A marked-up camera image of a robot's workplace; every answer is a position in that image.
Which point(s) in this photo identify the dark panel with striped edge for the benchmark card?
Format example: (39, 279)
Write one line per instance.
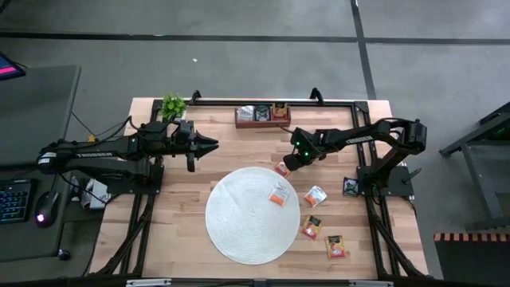
(470, 259)

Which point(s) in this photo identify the black round knob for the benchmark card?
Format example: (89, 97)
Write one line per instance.
(64, 254)

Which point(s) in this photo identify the silver aluminium bracket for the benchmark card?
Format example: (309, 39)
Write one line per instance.
(147, 282)
(370, 283)

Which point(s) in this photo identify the dark grey metal cart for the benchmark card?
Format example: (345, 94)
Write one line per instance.
(478, 175)

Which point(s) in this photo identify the backlit computer keyboard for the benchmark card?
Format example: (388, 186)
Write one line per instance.
(14, 201)

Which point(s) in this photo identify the white cardboard box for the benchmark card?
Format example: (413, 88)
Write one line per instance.
(97, 197)

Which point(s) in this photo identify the black aluminium table frame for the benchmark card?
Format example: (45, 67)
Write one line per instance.
(330, 103)

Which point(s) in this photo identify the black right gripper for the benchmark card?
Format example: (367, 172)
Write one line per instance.
(307, 143)

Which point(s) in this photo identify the small display screen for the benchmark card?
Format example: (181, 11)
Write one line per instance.
(8, 68)

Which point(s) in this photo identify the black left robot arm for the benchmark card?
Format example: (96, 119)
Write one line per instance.
(99, 154)

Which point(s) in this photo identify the black computer mouse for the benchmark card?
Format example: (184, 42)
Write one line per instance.
(45, 209)

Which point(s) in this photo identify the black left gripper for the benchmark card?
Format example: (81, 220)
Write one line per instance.
(185, 137)

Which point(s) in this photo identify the white round woven placemat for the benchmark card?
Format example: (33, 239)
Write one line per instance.
(247, 223)

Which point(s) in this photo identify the dark grey desk surface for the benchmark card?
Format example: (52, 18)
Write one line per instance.
(36, 103)

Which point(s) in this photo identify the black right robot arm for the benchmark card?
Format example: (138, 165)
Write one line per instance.
(358, 139)

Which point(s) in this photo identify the yellow power plug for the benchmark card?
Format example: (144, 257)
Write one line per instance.
(92, 138)

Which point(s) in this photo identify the green plant in white pot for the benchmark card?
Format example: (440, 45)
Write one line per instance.
(173, 105)

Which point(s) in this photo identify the brown wooden compartment tray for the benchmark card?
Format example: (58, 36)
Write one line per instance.
(263, 124)

